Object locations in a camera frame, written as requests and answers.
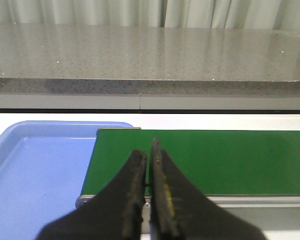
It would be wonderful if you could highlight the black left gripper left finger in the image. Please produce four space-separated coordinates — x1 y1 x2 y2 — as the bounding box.
36 150 147 240

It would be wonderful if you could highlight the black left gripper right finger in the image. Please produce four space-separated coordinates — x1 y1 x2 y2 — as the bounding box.
149 137 265 240

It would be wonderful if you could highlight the green conveyor belt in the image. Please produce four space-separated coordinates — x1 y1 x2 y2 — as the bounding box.
81 128 300 195

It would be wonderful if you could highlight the blue plastic tray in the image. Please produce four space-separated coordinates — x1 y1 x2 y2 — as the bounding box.
0 121 127 240

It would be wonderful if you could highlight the grey stone counter slab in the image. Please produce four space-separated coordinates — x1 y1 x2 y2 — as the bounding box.
0 23 300 111

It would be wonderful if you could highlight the white pleated curtain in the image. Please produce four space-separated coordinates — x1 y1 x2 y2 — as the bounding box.
0 0 300 30

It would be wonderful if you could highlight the aluminium conveyor frame rail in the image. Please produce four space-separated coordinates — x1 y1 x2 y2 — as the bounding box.
75 127 300 231

